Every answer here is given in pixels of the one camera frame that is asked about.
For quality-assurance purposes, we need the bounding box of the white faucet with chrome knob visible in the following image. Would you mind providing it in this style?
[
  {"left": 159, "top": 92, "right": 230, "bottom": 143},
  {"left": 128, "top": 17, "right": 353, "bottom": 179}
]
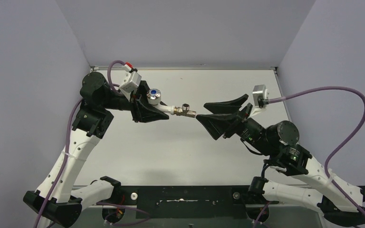
[{"left": 146, "top": 89, "right": 175, "bottom": 115}]

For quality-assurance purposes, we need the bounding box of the metal tee pipe fitting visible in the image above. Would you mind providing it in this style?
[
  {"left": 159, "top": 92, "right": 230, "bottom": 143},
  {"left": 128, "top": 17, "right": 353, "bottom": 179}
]
[{"left": 173, "top": 103, "right": 197, "bottom": 118}]

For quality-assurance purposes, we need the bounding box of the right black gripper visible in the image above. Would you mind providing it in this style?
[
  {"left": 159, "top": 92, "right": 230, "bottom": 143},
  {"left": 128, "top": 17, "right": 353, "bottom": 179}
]
[{"left": 196, "top": 94, "right": 276, "bottom": 155}]

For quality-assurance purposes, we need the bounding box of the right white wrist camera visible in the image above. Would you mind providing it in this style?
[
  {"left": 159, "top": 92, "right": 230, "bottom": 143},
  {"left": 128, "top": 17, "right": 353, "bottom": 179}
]
[{"left": 250, "top": 85, "right": 269, "bottom": 117}]

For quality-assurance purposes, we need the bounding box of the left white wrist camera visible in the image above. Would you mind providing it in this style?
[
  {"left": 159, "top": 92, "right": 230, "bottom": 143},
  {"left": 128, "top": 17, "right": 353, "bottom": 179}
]
[{"left": 119, "top": 68, "right": 142, "bottom": 101}]

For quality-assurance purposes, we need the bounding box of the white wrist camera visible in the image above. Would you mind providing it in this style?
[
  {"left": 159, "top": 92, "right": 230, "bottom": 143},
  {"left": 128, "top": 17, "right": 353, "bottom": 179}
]
[
  {"left": 119, "top": 68, "right": 142, "bottom": 101},
  {"left": 250, "top": 85, "right": 269, "bottom": 117}
]

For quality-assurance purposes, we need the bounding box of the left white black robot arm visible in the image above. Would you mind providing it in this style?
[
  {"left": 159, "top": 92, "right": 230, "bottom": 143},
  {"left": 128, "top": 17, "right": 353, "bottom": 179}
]
[{"left": 23, "top": 71, "right": 174, "bottom": 228}]

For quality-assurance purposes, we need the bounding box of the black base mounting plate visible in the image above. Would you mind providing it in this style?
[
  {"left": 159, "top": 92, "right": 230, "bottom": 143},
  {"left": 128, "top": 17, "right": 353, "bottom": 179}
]
[{"left": 103, "top": 185, "right": 267, "bottom": 219}]

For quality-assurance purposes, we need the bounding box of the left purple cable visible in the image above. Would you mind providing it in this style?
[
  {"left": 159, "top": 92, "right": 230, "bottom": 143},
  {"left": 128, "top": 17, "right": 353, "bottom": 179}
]
[{"left": 37, "top": 60, "right": 152, "bottom": 228}]

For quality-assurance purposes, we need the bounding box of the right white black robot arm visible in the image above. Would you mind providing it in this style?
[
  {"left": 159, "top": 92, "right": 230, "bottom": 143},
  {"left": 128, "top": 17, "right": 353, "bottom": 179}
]
[{"left": 196, "top": 95, "right": 365, "bottom": 227}]

